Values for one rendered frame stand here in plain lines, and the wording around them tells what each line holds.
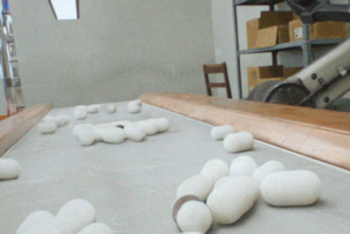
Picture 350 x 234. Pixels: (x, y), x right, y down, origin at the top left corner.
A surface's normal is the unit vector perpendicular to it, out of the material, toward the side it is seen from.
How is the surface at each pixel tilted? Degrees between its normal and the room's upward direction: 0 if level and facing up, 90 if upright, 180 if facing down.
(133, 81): 90
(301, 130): 45
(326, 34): 89
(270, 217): 0
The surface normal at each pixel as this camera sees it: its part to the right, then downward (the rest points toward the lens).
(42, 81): 0.40, 0.15
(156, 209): -0.07, -0.98
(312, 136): -0.72, -0.60
